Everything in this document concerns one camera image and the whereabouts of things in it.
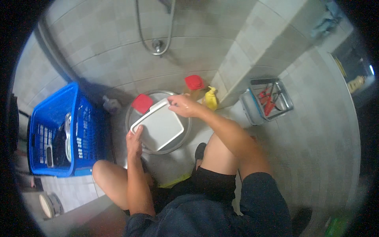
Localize person's left hand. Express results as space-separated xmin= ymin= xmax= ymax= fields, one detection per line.
xmin=126 ymin=125 xmax=144 ymax=160

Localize person's right hand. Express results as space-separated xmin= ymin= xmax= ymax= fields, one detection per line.
xmin=168 ymin=94 xmax=205 ymax=118

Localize white plastic tray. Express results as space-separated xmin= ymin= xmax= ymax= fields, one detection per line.
xmin=130 ymin=98 xmax=185 ymax=152

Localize jar with red lid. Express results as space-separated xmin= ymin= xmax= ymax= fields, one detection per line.
xmin=184 ymin=75 xmax=207 ymax=101

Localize red square lid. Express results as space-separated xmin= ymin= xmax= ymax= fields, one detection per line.
xmin=131 ymin=94 xmax=154 ymax=115

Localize round metal basin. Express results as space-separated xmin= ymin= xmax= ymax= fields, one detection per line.
xmin=125 ymin=89 xmax=192 ymax=155

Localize small grey pump bottle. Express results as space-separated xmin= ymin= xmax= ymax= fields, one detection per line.
xmin=102 ymin=95 xmax=121 ymax=114

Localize person's legs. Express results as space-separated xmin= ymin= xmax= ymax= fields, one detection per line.
xmin=92 ymin=133 xmax=255 ymax=216

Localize yellow low stool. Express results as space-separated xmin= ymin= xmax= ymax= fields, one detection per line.
xmin=158 ymin=173 xmax=192 ymax=189

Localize dish rack with red utensils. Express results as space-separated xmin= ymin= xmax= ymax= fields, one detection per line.
xmin=240 ymin=78 xmax=294 ymax=126

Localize blue basket with dishes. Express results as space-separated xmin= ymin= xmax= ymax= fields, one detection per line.
xmin=27 ymin=82 xmax=111 ymax=178

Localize person's body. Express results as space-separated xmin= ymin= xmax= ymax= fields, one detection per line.
xmin=123 ymin=171 xmax=294 ymax=237

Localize dark grey pipe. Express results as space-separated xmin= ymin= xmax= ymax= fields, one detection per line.
xmin=34 ymin=21 xmax=98 ymax=101

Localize round white drum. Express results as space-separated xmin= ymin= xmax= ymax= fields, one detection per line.
xmin=39 ymin=193 xmax=64 ymax=219

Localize blue cloth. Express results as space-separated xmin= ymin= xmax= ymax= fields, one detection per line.
xmin=310 ymin=1 xmax=344 ymax=38

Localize cream bottle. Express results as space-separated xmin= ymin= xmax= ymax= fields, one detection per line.
xmin=347 ymin=75 xmax=368 ymax=94

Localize green packet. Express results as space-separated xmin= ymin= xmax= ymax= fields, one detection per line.
xmin=325 ymin=214 xmax=353 ymax=237

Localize chrome wall valve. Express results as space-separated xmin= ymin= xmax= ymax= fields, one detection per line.
xmin=152 ymin=39 xmax=164 ymax=54

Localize metal shower hose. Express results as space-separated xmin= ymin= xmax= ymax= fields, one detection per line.
xmin=135 ymin=0 xmax=176 ymax=56

